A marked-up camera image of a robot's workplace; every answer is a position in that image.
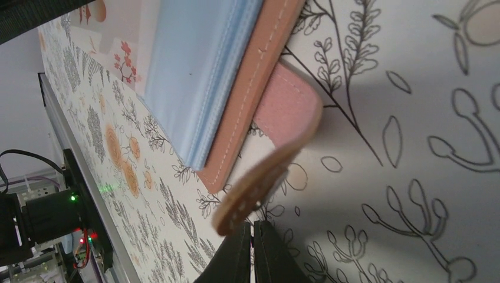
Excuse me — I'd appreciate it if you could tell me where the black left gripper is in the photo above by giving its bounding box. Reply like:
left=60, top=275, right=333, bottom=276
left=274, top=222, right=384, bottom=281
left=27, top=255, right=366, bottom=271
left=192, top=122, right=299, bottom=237
left=1, top=0, right=92, bottom=44

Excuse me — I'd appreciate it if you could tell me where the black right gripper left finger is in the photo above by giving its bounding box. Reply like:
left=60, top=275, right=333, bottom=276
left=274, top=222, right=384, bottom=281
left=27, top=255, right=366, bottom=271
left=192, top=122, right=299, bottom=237
left=195, top=222, right=251, bottom=283

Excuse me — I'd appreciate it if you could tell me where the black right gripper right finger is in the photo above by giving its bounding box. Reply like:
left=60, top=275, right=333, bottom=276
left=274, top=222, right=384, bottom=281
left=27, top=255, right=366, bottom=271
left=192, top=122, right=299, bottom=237
left=254, top=221, right=310, bottom=283

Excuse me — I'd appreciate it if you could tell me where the tan leather card holder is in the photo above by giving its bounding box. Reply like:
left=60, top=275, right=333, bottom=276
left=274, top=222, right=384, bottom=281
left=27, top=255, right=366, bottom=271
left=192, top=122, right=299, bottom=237
left=140, top=1, right=323, bottom=236

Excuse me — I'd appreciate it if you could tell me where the white VIP chip card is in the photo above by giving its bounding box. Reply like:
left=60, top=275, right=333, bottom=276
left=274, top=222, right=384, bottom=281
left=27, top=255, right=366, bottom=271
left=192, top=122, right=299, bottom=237
left=70, top=0, right=160, bottom=96

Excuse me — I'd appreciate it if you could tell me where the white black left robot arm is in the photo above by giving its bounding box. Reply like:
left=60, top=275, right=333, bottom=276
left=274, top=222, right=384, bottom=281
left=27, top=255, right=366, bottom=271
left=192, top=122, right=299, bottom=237
left=1, top=1, right=90, bottom=266

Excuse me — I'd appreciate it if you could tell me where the floral patterned table mat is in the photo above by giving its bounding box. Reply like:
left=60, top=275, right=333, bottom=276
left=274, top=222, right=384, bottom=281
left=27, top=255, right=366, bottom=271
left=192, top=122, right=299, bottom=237
left=39, top=1, right=499, bottom=282

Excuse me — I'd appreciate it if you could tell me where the aluminium rail frame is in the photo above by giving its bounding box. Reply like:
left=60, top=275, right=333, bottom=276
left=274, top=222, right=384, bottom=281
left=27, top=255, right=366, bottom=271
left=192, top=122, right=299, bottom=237
left=38, top=73, right=140, bottom=282

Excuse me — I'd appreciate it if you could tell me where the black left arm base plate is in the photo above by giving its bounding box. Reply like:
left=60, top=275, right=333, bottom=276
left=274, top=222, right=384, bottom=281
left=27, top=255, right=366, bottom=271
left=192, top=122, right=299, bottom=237
left=62, top=149, right=114, bottom=272

